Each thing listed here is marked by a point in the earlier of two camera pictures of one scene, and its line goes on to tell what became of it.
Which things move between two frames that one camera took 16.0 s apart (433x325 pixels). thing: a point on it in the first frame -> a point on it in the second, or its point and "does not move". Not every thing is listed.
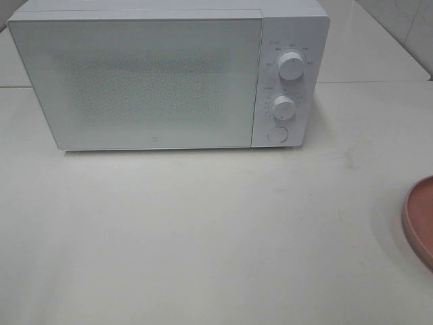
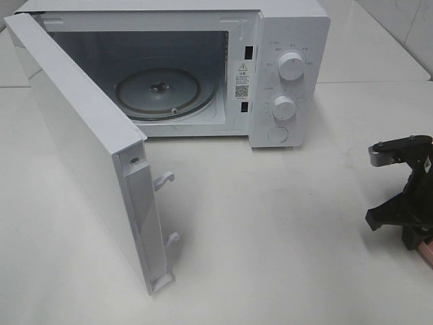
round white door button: [278, 134] does not move
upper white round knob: [291, 66] does not move
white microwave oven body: [134, 75] does not move
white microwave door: [145, 79] -> [105, 155]
